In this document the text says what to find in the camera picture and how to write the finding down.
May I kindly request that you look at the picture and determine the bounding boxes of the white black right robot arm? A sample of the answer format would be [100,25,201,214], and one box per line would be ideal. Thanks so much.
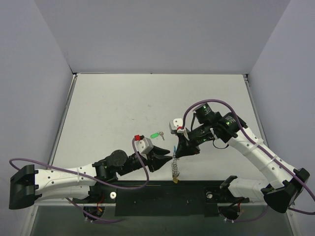
[169,103,310,213]

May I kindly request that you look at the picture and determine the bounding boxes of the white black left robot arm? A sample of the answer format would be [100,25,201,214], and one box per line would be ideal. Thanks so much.
[9,147,172,209]

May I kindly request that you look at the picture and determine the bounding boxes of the green key tag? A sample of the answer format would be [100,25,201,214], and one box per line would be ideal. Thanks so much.
[150,132,159,139]

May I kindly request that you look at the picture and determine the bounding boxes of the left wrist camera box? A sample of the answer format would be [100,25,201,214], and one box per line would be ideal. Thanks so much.
[134,135,154,156]

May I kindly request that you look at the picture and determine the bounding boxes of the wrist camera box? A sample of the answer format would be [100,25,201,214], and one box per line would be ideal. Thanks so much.
[169,118,185,135]
[134,135,154,156]

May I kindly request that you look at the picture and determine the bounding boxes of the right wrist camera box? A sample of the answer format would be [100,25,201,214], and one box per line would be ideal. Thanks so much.
[169,118,185,135]

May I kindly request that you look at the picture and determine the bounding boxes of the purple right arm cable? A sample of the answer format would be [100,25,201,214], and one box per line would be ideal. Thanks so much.
[183,99,315,224]

